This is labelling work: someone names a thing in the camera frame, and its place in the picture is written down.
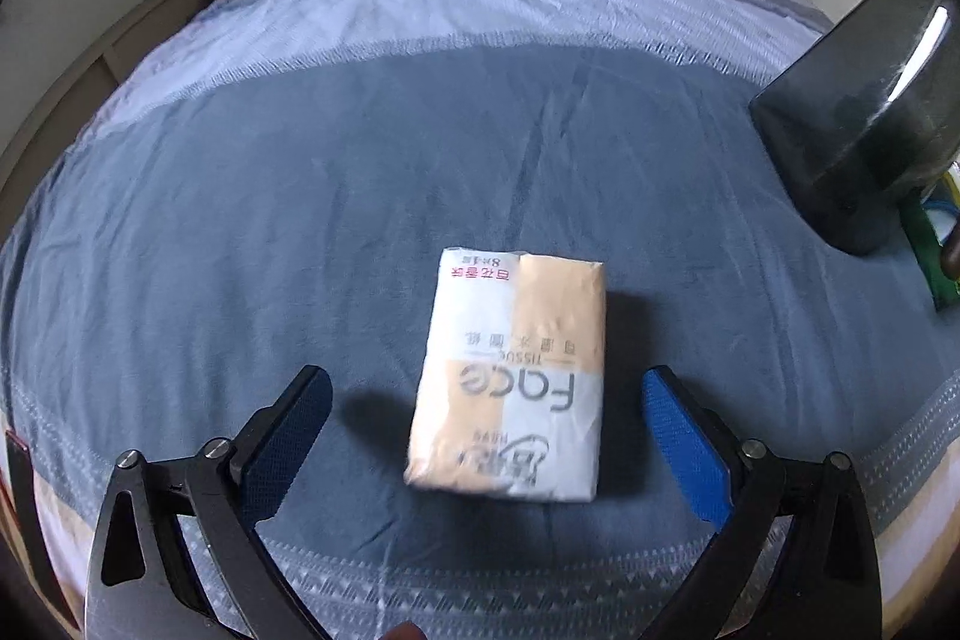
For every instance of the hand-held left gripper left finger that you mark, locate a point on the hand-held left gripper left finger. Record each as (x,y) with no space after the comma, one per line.
(289,430)

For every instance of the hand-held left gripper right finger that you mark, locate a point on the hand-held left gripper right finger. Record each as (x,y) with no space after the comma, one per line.
(686,437)

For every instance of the white and beige tissue pack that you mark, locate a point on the white and beige tissue pack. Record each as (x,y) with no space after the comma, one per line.
(510,377)

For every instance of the bed with blue striped blanket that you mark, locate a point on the bed with blue striped blanket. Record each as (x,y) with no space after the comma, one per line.
(300,160)

